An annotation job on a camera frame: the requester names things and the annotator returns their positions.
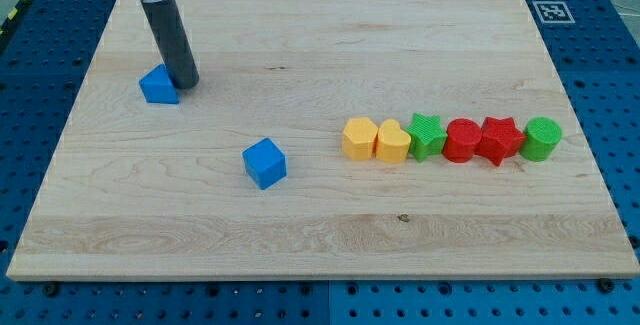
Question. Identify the light wooden board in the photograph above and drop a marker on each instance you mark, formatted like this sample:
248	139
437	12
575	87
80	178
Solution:
142	192

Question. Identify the black bolt right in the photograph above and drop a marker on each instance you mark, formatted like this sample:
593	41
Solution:
605	285

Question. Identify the yellow pentagon block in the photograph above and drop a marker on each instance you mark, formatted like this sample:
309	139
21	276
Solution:
359	138

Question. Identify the red cylinder block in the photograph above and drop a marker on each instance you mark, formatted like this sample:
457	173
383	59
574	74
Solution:
463	136

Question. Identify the green cylinder block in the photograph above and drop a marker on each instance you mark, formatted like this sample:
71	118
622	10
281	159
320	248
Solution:
542	134

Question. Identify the black bolt left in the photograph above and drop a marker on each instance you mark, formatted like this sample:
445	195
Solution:
51	289

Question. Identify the black bolt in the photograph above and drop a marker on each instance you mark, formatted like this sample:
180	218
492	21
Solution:
605	285
51	289

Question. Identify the robot arm with grey rod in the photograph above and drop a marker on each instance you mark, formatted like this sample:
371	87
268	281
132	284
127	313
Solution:
169	33

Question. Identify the green star block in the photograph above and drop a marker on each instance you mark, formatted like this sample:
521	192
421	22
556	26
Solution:
427	136

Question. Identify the red star block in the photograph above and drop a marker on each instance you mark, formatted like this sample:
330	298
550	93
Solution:
500	139

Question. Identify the blue triangular block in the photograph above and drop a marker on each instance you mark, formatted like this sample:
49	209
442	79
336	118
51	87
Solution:
157	87

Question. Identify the yellow heart block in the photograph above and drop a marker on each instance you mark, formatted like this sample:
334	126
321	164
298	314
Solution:
392	142

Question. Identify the white fiducial marker tag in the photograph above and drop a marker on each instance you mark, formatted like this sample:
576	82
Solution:
553	12

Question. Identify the blue cube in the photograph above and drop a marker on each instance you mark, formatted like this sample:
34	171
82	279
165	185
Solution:
265	163

